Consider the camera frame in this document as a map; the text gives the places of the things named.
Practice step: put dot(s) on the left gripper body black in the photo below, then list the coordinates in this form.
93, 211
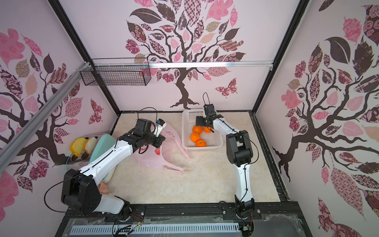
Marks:
156, 141

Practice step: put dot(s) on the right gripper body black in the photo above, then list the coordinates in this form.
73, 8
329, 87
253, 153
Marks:
201, 121

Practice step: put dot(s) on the pink printed plastic bag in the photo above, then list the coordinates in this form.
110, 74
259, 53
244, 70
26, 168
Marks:
159, 158

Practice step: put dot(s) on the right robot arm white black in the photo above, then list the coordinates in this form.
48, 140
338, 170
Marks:
239, 153

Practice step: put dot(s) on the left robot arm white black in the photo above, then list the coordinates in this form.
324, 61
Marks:
80, 187

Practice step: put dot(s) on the white perforated plastic basket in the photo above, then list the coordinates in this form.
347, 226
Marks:
213, 140

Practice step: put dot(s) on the mint green cutting board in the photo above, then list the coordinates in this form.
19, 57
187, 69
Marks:
104, 143

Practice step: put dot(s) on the pale bread slice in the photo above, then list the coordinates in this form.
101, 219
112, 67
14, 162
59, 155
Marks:
90, 145

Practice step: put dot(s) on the pink cup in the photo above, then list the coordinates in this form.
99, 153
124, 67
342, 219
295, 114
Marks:
103, 189

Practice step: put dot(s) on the yellow toast slice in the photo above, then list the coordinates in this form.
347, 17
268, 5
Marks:
78, 146

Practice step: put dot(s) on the silver toaster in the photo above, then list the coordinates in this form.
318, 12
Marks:
77, 163

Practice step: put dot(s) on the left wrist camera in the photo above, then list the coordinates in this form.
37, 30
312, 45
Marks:
160, 125

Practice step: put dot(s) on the black wire wall basket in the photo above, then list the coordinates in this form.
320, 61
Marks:
125, 71

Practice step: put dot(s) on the white slotted cable duct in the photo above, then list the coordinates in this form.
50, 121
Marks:
152, 229

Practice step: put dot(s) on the aluminium rail left wall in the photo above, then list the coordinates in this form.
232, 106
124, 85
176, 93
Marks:
31, 127

